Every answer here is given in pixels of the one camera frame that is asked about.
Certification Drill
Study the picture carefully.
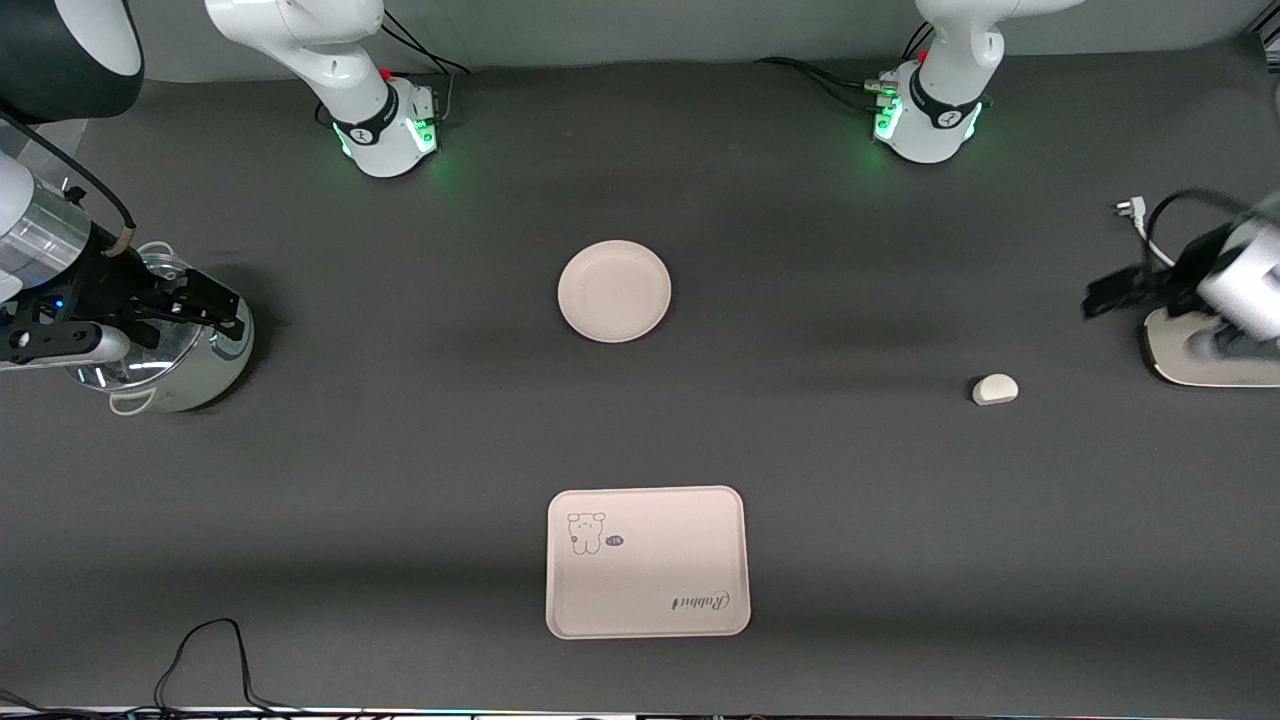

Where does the white power plug cable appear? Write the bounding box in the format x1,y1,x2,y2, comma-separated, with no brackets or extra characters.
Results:
1113,197,1176,269

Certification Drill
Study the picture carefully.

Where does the glass pot lid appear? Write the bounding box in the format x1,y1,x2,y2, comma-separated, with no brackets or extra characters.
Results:
68,250,216,393

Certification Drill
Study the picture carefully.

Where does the cream tray with bear print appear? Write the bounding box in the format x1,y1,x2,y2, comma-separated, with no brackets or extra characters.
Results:
546,485,753,641

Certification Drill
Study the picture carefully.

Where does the thin black table cable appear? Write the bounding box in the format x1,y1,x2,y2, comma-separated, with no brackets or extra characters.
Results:
0,618,331,717

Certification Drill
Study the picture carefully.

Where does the round cream plate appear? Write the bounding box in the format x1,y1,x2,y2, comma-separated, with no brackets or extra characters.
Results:
557,239,673,344

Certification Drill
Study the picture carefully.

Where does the black base cable bundle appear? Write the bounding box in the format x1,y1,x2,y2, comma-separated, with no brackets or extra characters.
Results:
380,10,471,123
755,20,936,111

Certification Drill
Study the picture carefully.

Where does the pale green electric pot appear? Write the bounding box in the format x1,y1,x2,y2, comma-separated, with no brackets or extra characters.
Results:
65,240,256,416

